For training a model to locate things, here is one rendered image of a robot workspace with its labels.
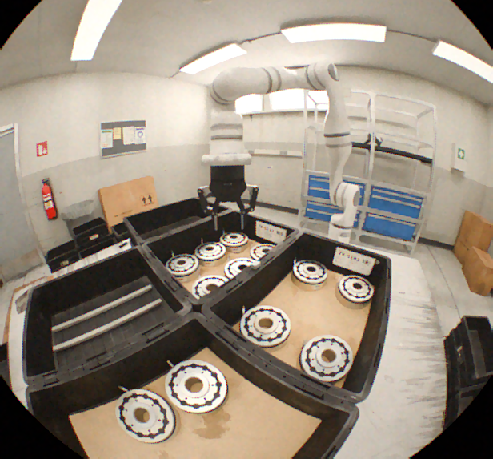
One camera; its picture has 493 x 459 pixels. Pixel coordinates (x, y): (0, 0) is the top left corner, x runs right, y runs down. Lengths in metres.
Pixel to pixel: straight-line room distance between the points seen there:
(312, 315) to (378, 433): 0.40
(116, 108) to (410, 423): 3.84
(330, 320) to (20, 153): 3.45
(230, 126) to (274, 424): 0.53
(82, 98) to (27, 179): 1.43
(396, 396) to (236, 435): 0.41
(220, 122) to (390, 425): 0.80
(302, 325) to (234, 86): 0.51
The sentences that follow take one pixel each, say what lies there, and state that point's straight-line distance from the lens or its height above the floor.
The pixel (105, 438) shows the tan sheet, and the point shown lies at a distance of 0.43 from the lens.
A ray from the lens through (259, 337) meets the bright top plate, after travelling 0.36.
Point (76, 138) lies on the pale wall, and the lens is 3.14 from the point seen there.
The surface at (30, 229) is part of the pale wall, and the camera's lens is 3.25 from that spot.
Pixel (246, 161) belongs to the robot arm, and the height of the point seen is 1.15.
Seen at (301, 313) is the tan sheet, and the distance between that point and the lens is 0.44.
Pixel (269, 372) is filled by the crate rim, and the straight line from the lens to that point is 0.26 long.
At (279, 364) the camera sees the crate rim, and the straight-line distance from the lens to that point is 0.26.
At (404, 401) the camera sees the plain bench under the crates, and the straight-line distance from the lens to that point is 0.62.
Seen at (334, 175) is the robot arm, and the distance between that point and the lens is 0.63.
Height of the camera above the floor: 1.17
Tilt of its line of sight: 21 degrees down
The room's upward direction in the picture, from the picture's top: straight up
